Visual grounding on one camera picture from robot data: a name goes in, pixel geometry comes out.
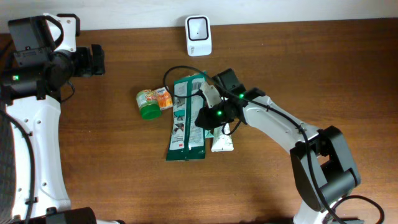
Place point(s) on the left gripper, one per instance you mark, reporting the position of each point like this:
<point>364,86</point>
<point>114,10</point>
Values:
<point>97,59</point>

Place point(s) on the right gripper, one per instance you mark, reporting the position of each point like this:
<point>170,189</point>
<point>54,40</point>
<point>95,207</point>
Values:
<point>206,120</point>

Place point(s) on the white tube gold cap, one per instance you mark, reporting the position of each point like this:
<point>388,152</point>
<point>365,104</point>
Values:
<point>222,142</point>

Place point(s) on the green white 3M bag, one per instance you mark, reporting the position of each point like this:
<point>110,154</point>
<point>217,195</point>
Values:
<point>187,141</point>

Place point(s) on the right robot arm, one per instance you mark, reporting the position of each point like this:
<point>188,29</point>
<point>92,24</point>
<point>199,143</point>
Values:
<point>323,166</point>

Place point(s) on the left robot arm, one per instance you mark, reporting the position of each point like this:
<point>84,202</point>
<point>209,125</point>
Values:
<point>45,58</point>

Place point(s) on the teal snack packet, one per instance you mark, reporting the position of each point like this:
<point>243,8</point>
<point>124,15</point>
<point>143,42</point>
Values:
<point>208,134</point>

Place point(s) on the orange tissue pack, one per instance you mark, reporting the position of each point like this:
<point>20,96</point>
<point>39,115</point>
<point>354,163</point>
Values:
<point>163,98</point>

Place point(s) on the green lid jar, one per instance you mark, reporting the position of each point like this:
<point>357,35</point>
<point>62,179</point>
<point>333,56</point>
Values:
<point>148,105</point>

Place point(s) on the grey plastic basket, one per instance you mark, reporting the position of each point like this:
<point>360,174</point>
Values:
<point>8,174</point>

